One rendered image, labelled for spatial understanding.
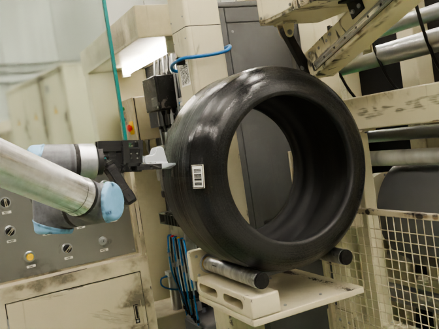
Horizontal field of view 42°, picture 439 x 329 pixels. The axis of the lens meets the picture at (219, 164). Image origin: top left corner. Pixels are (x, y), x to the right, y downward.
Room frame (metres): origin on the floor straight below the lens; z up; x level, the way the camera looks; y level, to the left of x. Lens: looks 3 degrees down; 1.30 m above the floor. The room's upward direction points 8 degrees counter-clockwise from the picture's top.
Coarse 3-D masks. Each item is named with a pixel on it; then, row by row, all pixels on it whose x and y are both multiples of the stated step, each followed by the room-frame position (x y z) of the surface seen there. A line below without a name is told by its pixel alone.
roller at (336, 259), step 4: (336, 248) 1.66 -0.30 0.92; (340, 248) 1.66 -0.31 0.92; (332, 252) 1.66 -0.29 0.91; (336, 252) 1.64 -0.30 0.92; (340, 252) 1.63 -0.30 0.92; (344, 252) 1.63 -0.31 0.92; (348, 252) 1.63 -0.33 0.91; (324, 256) 1.69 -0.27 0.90; (328, 256) 1.67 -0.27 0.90; (332, 256) 1.65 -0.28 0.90; (336, 256) 1.64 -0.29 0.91; (340, 256) 1.62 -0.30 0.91; (344, 256) 1.63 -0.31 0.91; (348, 256) 1.63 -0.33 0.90; (352, 256) 1.64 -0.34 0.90; (328, 260) 1.69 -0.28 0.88; (332, 260) 1.66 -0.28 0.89; (336, 260) 1.64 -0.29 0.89; (340, 260) 1.62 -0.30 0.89; (344, 260) 1.62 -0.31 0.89; (348, 260) 1.63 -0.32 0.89; (344, 264) 1.63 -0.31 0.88
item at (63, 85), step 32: (0, 0) 2.00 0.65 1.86; (32, 0) 2.04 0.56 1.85; (64, 0) 2.09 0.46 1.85; (96, 0) 2.14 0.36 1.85; (0, 32) 1.99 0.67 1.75; (32, 32) 2.04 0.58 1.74; (64, 32) 2.08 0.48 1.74; (96, 32) 2.13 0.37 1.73; (0, 64) 1.98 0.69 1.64; (32, 64) 2.03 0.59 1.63; (64, 64) 2.07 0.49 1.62; (96, 64) 2.12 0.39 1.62; (0, 96) 1.98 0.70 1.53; (32, 96) 2.02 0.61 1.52; (64, 96) 2.07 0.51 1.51; (96, 96) 2.12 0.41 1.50; (0, 128) 1.97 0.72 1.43; (32, 128) 2.01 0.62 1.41; (64, 128) 2.06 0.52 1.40; (96, 128) 2.11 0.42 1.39
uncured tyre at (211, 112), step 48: (240, 96) 1.52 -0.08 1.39; (288, 96) 1.85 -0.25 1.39; (336, 96) 1.67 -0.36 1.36; (192, 144) 1.49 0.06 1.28; (336, 144) 1.82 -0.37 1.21; (192, 192) 1.49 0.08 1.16; (336, 192) 1.81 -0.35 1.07; (192, 240) 1.67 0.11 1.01; (240, 240) 1.49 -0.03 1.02; (288, 240) 1.83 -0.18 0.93; (336, 240) 1.63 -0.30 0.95
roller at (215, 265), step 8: (208, 256) 1.82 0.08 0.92; (208, 264) 1.76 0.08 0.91; (216, 264) 1.72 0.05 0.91; (224, 264) 1.68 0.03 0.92; (232, 264) 1.65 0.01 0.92; (216, 272) 1.72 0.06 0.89; (224, 272) 1.66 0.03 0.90; (232, 272) 1.62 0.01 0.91; (240, 272) 1.58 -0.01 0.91; (248, 272) 1.55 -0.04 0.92; (256, 272) 1.52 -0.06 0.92; (240, 280) 1.58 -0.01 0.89; (248, 280) 1.53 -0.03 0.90; (256, 280) 1.50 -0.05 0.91; (264, 280) 1.51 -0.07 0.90; (264, 288) 1.51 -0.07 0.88
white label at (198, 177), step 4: (200, 164) 1.46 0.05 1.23; (192, 168) 1.48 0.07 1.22; (196, 168) 1.47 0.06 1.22; (200, 168) 1.46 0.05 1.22; (192, 172) 1.48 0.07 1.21; (196, 172) 1.47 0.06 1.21; (200, 172) 1.46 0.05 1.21; (192, 176) 1.48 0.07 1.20; (196, 176) 1.47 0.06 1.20; (200, 176) 1.46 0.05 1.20; (196, 180) 1.47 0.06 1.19; (200, 180) 1.46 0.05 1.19; (196, 184) 1.47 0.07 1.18; (200, 184) 1.46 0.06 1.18; (196, 188) 1.47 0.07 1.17; (200, 188) 1.46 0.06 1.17
